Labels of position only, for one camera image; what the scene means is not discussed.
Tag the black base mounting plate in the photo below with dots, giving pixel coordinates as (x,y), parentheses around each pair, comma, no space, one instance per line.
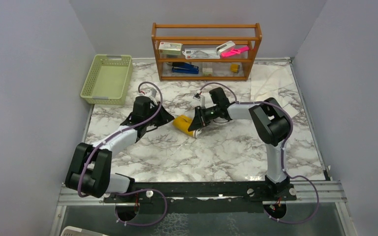
(158,198)

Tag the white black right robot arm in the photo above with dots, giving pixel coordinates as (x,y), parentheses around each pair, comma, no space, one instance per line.
(272,123)

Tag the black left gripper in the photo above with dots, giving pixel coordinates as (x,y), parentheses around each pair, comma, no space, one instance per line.
(165,117)

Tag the small white eraser box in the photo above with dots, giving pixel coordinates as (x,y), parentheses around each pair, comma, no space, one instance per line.
(207,69)

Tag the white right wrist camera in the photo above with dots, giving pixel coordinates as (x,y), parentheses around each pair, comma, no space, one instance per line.
(200,98)

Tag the aluminium rail frame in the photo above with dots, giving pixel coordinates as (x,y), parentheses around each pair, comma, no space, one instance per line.
(319,210)

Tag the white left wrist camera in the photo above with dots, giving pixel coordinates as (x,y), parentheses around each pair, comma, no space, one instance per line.
(151,93)

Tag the blue black stapler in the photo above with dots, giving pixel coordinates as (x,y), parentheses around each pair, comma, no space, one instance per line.
(183,67)

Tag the wooden shelf rack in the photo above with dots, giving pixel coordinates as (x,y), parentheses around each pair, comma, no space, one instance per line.
(207,36)

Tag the white stapler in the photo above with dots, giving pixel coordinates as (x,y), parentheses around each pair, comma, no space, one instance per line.
(225,47)

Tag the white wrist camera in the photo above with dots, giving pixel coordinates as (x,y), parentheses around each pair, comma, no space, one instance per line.
(151,93)
(200,98)

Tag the small yellow block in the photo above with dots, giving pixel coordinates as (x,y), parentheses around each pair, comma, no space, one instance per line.
(235,68)

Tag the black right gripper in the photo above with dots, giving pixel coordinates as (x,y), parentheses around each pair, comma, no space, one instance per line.
(198,122)

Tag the cream white towel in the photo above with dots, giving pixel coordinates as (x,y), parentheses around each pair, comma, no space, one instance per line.
(268,80)

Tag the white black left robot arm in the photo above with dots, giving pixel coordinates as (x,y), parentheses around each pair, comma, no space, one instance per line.
(90,173)

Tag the yellow brown bear towel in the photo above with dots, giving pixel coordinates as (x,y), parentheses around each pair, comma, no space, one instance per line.
(182,123)

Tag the white green box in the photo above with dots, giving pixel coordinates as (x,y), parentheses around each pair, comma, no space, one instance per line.
(170,48)

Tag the white tray corner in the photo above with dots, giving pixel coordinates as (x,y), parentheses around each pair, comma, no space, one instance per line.
(74,231)

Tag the green plastic basket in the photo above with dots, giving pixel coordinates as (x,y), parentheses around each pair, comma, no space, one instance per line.
(107,80)

